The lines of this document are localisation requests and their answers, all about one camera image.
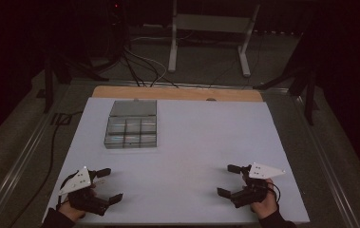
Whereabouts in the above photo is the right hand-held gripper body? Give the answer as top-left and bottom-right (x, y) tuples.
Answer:
(230, 162), (287, 209)

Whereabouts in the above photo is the white floor cable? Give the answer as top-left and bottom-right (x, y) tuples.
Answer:
(123, 35), (181, 87)

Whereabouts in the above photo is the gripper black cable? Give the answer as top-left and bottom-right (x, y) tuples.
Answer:
(55, 171), (81, 211)
(263, 178), (282, 204)

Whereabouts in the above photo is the person's left hand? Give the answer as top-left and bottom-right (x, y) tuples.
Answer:
(58, 182), (98, 223)

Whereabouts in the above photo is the black tripod stand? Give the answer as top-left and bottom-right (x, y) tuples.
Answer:
(42, 55), (110, 114)
(253, 29), (319, 126)

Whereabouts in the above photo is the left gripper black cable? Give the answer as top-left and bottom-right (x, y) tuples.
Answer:
(55, 171), (81, 211)

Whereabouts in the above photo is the clear plastic compartment box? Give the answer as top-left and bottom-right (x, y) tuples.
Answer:
(104, 99), (159, 150)

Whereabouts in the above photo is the person's right hand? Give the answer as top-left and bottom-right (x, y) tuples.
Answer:
(241, 175), (279, 220)

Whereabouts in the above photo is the white table sheet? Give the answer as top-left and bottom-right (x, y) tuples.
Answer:
(42, 96), (311, 225)

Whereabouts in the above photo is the black floor cable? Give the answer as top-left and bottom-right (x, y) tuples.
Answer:
(8, 110), (85, 228)

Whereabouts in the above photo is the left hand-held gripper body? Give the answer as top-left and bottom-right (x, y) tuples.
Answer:
(58, 166), (111, 218)

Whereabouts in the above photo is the bundle of black cables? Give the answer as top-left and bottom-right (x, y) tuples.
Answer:
(104, 0), (180, 89)

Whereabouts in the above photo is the metal floor rail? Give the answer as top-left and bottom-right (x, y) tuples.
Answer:
(0, 91), (71, 228)
(290, 91), (360, 228)

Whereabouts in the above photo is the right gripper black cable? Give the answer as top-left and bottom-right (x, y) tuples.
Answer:
(263, 178), (282, 204)

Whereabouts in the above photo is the white metal stand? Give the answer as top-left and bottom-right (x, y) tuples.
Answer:
(167, 0), (261, 78)

